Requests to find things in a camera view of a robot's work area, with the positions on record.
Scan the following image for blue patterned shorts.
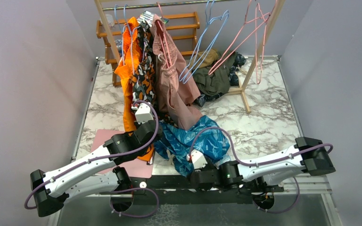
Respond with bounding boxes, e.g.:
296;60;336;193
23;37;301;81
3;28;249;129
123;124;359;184
154;115;230;177

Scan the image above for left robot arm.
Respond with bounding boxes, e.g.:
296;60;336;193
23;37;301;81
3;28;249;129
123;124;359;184
24;120;163;217

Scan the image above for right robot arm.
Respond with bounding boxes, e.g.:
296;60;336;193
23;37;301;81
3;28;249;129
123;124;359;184
189;137;336;192

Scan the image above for pink shorts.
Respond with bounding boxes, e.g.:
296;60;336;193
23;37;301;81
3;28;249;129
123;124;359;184
150;14;202;130

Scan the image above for hanger holding pink shorts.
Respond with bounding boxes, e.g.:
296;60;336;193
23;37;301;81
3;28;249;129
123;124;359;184
156;2;171;68

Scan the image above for camouflage patterned shorts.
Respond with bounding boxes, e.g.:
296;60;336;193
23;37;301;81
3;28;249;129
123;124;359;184
131;22;175;125

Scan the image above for orange shorts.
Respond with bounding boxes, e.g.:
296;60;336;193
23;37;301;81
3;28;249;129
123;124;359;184
115;16;156;163

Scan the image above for pink mat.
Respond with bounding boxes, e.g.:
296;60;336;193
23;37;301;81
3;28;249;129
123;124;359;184
90;129;153;178

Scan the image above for dark navy patterned garment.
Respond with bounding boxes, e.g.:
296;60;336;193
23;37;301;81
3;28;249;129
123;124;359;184
194;52;246;107

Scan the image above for wooden clothes rack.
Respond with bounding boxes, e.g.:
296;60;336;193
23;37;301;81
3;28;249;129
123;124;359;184
94;0;285;114

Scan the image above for olive green garment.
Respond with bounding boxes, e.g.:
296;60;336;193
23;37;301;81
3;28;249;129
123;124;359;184
193;52;236;96

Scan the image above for tan garment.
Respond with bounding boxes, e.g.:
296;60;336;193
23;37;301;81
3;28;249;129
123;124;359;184
188;49;220;70

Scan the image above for wooden shelf unit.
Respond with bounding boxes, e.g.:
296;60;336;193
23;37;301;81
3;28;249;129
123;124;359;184
96;12;200;87

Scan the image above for blue lidded jar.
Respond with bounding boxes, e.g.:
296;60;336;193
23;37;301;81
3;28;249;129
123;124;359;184
115;39;123;57

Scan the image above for marker pen pack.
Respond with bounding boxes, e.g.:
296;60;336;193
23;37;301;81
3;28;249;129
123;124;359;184
137;10;169;27

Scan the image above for clear plastic cup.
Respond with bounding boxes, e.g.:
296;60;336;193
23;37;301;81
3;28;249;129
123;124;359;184
105;14;115;29

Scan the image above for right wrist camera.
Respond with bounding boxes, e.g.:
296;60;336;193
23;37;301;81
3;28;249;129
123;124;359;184
188;149;207;170

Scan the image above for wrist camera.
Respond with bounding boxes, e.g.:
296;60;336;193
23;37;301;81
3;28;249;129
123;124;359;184
131;103;154;125
188;149;207;170

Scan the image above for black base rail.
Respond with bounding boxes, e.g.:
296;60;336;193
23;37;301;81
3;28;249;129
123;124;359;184
114;175;284;205

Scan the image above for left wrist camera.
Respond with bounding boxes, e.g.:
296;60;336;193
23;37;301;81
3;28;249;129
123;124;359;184
131;103;154;125

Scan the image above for blue wire hanger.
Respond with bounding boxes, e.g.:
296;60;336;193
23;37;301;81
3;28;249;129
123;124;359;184
179;0;230;84

